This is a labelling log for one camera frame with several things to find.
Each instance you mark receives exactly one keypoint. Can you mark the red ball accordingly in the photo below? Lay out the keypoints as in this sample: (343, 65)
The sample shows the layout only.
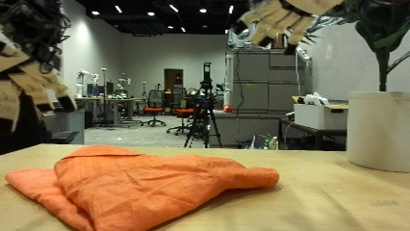
(228, 109)

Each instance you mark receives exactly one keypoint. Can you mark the orange button shirt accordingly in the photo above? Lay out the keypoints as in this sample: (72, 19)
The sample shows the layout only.
(142, 186)

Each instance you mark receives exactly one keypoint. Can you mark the grey box monitor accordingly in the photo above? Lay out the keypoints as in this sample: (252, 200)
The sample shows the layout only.
(240, 41)

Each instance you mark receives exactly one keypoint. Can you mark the brown door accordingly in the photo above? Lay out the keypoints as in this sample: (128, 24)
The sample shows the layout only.
(174, 80)

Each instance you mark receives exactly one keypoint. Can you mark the tall grey cabinet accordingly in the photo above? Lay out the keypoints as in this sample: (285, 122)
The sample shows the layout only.
(256, 83)

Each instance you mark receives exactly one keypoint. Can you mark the white round plant pot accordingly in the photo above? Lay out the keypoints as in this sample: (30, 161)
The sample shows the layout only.
(379, 131)

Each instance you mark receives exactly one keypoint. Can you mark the white crumpled bag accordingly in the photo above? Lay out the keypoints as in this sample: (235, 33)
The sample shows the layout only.
(316, 99)

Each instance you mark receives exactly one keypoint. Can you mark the grey bin with dark lid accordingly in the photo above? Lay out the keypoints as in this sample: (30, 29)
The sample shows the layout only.
(72, 123)

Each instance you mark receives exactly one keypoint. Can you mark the low grey counter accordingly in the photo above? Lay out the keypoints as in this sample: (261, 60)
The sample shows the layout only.
(244, 128)

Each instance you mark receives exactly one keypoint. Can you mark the round ceiling light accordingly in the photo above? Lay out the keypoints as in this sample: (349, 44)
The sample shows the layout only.
(203, 11)

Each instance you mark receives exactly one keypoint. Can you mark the background work desk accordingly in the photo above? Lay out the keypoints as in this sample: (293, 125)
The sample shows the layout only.
(111, 100)

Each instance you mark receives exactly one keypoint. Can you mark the black chair armrest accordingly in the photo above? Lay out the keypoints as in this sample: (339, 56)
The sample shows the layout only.
(64, 136)

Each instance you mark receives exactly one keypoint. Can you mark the ceiling strip light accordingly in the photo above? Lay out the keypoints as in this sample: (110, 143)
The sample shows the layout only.
(174, 8)
(118, 9)

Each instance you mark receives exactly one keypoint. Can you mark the green potted plant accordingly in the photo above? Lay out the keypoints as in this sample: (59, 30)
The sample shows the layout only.
(383, 41)

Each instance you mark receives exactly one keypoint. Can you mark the dark side table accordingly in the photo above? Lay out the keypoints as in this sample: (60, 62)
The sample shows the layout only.
(312, 131)

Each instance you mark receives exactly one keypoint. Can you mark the green plastic bottles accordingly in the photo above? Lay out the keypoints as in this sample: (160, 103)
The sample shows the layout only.
(271, 143)

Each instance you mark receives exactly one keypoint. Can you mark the black camera tripod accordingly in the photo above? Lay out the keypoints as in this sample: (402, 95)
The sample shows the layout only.
(205, 109)

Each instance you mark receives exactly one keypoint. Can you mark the white storage box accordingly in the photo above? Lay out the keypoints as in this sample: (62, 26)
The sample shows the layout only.
(319, 117)

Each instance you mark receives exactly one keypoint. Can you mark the copper kettle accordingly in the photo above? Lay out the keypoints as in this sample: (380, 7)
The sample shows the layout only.
(280, 41)

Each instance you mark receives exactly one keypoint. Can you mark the orange office chair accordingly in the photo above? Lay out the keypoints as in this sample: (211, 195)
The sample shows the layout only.
(154, 110)
(184, 112)

